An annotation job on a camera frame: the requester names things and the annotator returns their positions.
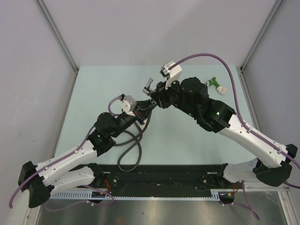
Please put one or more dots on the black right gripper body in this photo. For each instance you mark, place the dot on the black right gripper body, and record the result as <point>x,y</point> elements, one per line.
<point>168,97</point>

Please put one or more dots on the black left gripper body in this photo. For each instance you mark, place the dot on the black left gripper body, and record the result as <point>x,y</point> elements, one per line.
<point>139,114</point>

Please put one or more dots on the chrome metal faucet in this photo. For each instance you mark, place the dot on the chrome metal faucet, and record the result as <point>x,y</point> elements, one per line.
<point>147,88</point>

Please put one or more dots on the white pipe elbow fitting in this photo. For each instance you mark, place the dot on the white pipe elbow fitting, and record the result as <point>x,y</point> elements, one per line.
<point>144,125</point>

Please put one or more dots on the green faucet with white elbow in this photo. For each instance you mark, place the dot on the green faucet with white elbow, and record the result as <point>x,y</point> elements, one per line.
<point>220,89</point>

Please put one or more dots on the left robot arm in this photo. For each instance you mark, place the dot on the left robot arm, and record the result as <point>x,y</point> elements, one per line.
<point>56,174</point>

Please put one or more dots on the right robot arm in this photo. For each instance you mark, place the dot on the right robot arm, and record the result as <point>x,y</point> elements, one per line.
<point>272,163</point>

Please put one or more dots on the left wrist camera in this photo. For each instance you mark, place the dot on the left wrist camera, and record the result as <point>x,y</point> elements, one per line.
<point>128,104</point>

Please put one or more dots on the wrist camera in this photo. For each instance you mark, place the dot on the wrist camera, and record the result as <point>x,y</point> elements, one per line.
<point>171,74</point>
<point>128,104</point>

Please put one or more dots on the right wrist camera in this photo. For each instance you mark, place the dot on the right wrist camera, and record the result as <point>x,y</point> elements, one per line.
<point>171,74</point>

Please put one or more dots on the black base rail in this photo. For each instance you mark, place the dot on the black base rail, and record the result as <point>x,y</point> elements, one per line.
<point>200,176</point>

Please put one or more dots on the right aluminium frame post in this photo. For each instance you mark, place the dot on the right aluminium frame post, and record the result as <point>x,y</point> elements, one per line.
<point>262,32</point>

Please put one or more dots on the aluminium frame post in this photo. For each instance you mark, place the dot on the aluminium frame post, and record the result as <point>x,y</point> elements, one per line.
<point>262,32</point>
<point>56,33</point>

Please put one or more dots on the left aluminium frame post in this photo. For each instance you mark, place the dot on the left aluminium frame post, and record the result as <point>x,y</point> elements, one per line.
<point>56,33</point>

